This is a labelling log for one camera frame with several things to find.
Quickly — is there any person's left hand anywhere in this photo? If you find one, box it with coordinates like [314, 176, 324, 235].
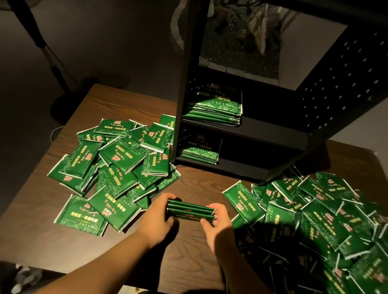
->
[132, 188, 181, 254]

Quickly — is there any person's right hand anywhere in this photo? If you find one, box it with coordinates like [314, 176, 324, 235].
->
[197, 201, 243, 260]

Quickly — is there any pile of green packets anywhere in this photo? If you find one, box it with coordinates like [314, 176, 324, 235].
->
[33, 100, 388, 294]

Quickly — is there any black metal shelf rack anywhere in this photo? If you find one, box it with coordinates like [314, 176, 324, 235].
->
[166, 0, 388, 199]

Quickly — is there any person's left forearm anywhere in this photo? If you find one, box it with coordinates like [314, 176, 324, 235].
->
[28, 221, 163, 294]

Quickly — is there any person's right forearm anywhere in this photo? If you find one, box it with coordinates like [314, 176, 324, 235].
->
[208, 239, 324, 294]

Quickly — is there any black trash bin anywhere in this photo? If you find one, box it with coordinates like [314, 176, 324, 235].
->
[9, 264, 46, 294]

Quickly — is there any black standing fan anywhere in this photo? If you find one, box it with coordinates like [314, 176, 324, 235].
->
[0, 0, 110, 128]

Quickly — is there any white cable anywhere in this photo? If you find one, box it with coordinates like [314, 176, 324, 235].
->
[48, 123, 68, 146]

